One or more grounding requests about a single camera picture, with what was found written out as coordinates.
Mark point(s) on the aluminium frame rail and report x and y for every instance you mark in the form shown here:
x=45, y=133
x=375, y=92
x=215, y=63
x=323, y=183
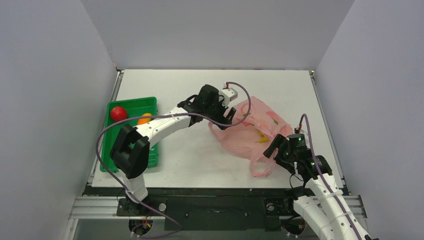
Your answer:
x=105, y=207

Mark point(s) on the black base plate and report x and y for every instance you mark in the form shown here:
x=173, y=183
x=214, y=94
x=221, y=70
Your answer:
x=225, y=209

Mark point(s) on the green plastic tray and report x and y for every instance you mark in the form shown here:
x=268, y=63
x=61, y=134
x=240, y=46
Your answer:
x=134, y=108

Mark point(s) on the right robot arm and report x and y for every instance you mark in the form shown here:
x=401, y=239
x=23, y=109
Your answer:
x=319, y=201

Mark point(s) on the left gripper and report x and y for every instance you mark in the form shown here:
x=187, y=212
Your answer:
x=221, y=118

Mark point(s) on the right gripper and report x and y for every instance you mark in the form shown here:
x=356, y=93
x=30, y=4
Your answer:
x=281, y=149

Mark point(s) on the yellow fake banana bunch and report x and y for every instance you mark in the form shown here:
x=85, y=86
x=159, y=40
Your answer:
x=263, y=138

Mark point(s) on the orange fake fruit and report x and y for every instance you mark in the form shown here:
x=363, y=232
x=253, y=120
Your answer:
x=146, y=118

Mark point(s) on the red fake apple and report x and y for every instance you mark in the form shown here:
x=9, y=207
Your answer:
x=118, y=114

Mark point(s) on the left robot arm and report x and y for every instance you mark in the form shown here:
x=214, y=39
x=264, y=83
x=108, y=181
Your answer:
x=131, y=149

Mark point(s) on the pink plastic bag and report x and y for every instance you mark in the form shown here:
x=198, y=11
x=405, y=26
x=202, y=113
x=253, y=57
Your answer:
x=242, y=140

